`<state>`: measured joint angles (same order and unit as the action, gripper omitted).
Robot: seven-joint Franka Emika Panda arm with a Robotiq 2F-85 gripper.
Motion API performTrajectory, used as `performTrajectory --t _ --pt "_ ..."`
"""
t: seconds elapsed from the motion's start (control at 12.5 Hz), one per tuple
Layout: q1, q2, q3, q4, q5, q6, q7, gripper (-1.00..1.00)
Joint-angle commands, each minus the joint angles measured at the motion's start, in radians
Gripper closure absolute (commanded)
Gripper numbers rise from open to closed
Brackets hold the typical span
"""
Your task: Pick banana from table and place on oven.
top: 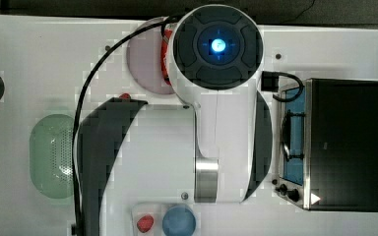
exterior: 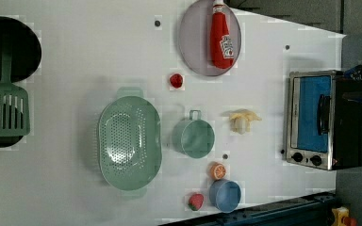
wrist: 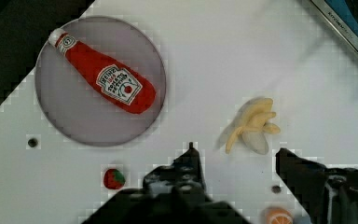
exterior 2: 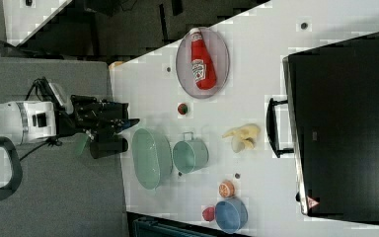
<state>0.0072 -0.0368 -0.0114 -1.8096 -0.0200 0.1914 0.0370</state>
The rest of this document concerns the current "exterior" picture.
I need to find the yellow plush banana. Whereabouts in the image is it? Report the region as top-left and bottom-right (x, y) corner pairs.
(229, 109), (261, 135)

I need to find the black toaster oven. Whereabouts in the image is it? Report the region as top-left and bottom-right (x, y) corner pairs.
(286, 71), (362, 170)

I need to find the red strawberry toy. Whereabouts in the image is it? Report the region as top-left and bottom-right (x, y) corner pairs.
(169, 73), (184, 89)

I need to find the green oval colander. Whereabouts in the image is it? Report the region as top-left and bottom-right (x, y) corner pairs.
(97, 87), (162, 191)

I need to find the orange slice toy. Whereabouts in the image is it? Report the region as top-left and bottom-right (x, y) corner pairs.
(209, 163), (226, 180)

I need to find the grey round plate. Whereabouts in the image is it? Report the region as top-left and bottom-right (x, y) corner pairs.
(178, 0), (241, 76)

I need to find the red plush ketchup bottle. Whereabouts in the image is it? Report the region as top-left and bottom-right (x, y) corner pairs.
(209, 0), (234, 69)

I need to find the strawberry toy near bowl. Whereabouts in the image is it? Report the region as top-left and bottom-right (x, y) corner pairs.
(188, 193), (205, 211)

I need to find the blue bowl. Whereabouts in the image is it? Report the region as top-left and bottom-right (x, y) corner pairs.
(209, 179), (241, 213)

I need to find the black frying pan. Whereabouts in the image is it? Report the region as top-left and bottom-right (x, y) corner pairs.
(0, 16), (42, 148)

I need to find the green slotted spatula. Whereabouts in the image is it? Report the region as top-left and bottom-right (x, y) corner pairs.
(0, 34), (30, 137)

